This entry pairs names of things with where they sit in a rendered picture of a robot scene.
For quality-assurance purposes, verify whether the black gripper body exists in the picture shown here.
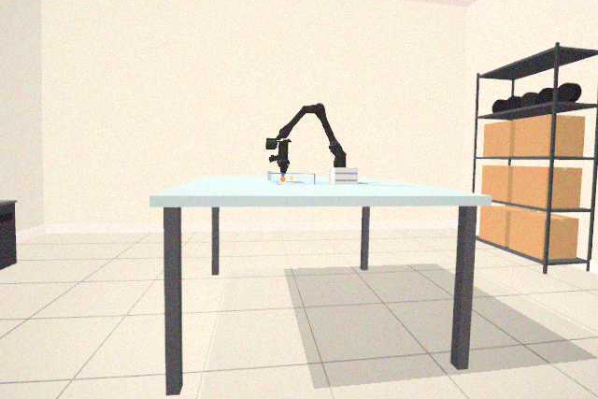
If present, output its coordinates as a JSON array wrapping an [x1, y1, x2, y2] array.
[[277, 150, 290, 165]]

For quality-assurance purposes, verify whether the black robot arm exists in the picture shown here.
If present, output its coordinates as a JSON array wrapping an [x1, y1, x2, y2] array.
[[265, 103, 347, 167]]

